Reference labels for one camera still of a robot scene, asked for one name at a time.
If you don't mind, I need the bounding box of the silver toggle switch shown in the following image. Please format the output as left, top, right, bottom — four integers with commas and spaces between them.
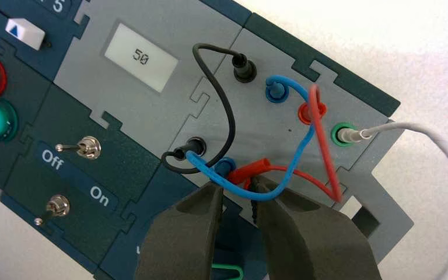
55, 136, 102, 160
33, 194, 71, 226

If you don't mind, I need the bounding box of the green banana socket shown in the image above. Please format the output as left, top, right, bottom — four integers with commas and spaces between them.
331, 122, 358, 148

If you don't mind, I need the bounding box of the white display screen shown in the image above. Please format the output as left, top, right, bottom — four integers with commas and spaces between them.
104, 23, 179, 93

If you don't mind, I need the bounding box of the dark rotary knob green outline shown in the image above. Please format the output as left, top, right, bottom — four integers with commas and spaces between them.
211, 247, 264, 280

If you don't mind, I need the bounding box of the white jumper wire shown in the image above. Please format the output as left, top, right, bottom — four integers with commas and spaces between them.
338, 121, 448, 280

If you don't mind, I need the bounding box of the black jumper wire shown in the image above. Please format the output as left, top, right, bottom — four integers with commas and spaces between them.
161, 43, 258, 176

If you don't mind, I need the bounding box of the red jumper wire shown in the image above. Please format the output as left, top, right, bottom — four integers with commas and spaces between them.
227, 84, 344, 204

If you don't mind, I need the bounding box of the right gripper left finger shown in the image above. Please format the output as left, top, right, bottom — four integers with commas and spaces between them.
134, 181, 225, 280

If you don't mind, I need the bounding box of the blue jumper wire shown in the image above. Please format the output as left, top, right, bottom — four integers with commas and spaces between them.
185, 75, 317, 202

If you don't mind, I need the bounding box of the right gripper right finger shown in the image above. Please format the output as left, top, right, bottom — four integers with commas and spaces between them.
251, 176, 383, 280

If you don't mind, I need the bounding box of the blue grey control box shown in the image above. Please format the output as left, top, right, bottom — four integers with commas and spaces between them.
0, 0, 414, 280

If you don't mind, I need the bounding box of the white slider knob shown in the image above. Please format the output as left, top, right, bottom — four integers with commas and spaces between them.
5, 17, 46, 51

